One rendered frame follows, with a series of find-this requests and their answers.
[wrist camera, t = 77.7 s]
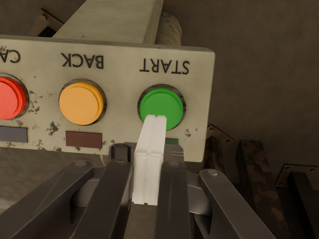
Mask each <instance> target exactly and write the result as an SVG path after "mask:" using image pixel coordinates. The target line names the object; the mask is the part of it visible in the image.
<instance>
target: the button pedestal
mask: <svg viewBox="0 0 319 239"><path fill-rule="evenodd" d="M182 2H183V0H87V1H86V2H85V3H84V4H83V5H82V6H81V7H80V8H79V9H78V10H77V11H76V12H75V13H74V14H73V15H72V17H71V18H70V19H69V20H68V21H67V22H66V23H65V24H64V25H63V26H62V27H61V28H60V29H59V30H58V31H57V32H56V33H55V34H54V35H53V36H52V37H31V36H16V35H1V34H0V77H1V76H3V77H8V78H10V79H12V80H14V81H15V82H16V83H18V84H19V86H20V87H21V88H22V90H23V92H24V94H25V99H26V102H25V107H24V109H23V111H22V112H21V113H20V114H19V115H17V116H15V117H13V118H11V119H0V126H8V127H21V128H27V133H28V143H21V142H8V141H0V147H11V148H23V149H36V150H48V151H61V152H73V153H86V154H98V155H109V146H110V145H112V144H116V143H124V142H134V143H137V142H138V140H139V137H140V134H141V130H142V127H143V124H144V122H143V120H142V118H141V115H140V104H141V101H142V99H143V97H144V96H145V94H146V93H148V92H149V91H151V90H152V89H155V88H168V89H171V90H173V91H174V92H175V93H176V94H177V95H178V96H179V97H180V99H181V101H182V104H183V115H182V118H181V120H180V122H179V123H178V124H177V125H176V126H175V127H173V128H171V129H169V130H166V135H165V138H172V139H178V145H180V146H181V147H182V148H183V151H184V161H189V162H202V161H203V159H204V151H205V143H206V131H207V123H208V115H209V107H210V99H211V90H212V82H213V74H214V66H215V57H216V55H215V53H214V52H213V51H212V50H211V49H209V48H207V47H195V46H173V45H158V44H154V43H155V39H156V34H157V30H158V25H159V20H160V15H161V10H162V5H177V6H182ZM77 82H84V83H88V84H91V85H92V86H94V87H95V88H96V89H97V90H98V91H99V92H100V94H101V96H102V98H103V111H102V113H101V115H100V116H99V117H98V118H97V119H96V120H95V121H94V122H92V123H90V124H87V125H78V124H75V123H72V122H71V121H69V120H68V119H67V118H66V117H65V116H64V115H63V113H62V111H61V109H60V106H59V98H60V95H61V93H62V91H63V90H64V89H65V88H66V87H67V86H69V85H71V84H73V83H77ZM66 131H78V132H91V133H102V148H88V147H71V146H66Z"/></svg>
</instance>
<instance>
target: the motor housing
mask: <svg viewBox="0 0 319 239"><path fill-rule="evenodd" d="M235 160H236V166H237V171H238V176H239V181H240V186H241V191H242V197H243V198H244V199H245V200H246V202H247V203H248V204H249V205H250V207H251V208H252V209H253V210H254V212H255V213H256V214H257V215H258V217H259V218H260V219H261V220H262V222H263V223H264V224H265V225H266V227H267V228H268V229H269V230H270V232H271V233H272V234H273V235H274V237H275V238H276V239H291V236H290V233H289V229H288V226H287V223H286V219H285V217H284V213H283V210H282V207H281V203H280V200H279V197H278V194H277V190H276V187H275V184H274V181H273V177H272V174H271V171H270V167H269V164H268V161H267V158H266V154H265V151H264V148H263V144H262V142H261V141H257V140H244V139H241V140H240V142H239V146H238V149H237V153H236V156H235Z"/></svg>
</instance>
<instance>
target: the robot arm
mask: <svg viewBox="0 0 319 239"><path fill-rule="evenodd" d="M166 121H167V117H165V116H163V115H158V116H157V117H156V116H155V115H149V114H148V115H147V116H146V118H145V121H144V124H143V127H142V130H141V134H140V137H139V140H138V142H137V143H134V142H124V143H116V144H112V145H110V146H109V161H108V163H107V166H104V167H96V168H94V164H93V163H92V162H91V161H88V160H83V159H81V160H76V161H73V162H71V163H69V164H68V165H66V166H65V167H64V168H62V169H61V170H59V171H58V172H57V173H55V174H54V175H53V176H51V177H50V178H49V179H47V180H46V181H44V182H43V183H42V184H40V185H39V186H38V187H36V188H35V189H34V190H32V191H31V192H29V193H28V194H27V195H25V196H24V197H23V198H21V199H20V200H18V201H17V202H16V203H14V204H13V205H12V206H10V207H9V208H8V209H6V210H5V211H4V212H2V213H1V214H0V239H69V238H70V237H71V236H72V237H71V239H123V238H124V234H125V230H126V226H127V221H128V217H129V214H130V209H131V202H134V204H144V202H145V203H148V205H157V214H156V223H155V232H154V239H191V228H190V215H189V212H192V213H194V214H195V215H194V216H195V220H196V222H197V225H198V227H199V229H200V231H201V233H202V235H203V237H204V239H276V238H275V237H274V235H273V234H272V233H271V232H270V230H269V229H268V228H267V227H266V225H265V224H264V223H263V222H262V220H261V219H260V218H259V217H258V215H257V214H256V213H255V212H254V210H253V209H252V208H251V207H250V205H249V204H248V203H247V202H246V200H245V199H244V198H243V197H242V195H241V194H240V193H239V192H238V191H237V190H236V188H235V187H234V186H233V185H232V183H231V182H230V181H229V180H228V178H227V177H226V176H225V175H224V174H223V173H222V172H220V171H218V170H216V169H212V168H211V169H203V170H201V171H200V172H199V175H197V174H194V173H191V172H189V171H188V170H187V169H186V166H185V164H184V151H183V148H182V147H181V146H180V145H168V144H165V135H166Z"/></svg>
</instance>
